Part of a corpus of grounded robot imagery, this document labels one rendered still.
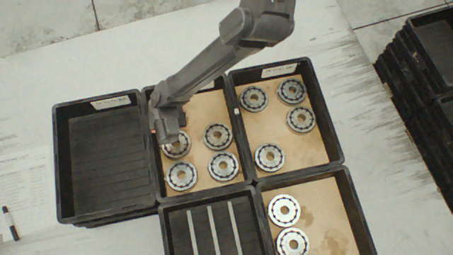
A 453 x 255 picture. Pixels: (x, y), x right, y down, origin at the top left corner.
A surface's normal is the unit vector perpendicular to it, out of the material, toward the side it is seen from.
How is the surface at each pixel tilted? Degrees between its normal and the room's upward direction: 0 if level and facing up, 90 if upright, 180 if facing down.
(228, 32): 61
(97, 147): 0
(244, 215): 0
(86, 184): 0
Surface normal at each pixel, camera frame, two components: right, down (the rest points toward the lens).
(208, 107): 0.00, -0.34
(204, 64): -0.82, 0.14
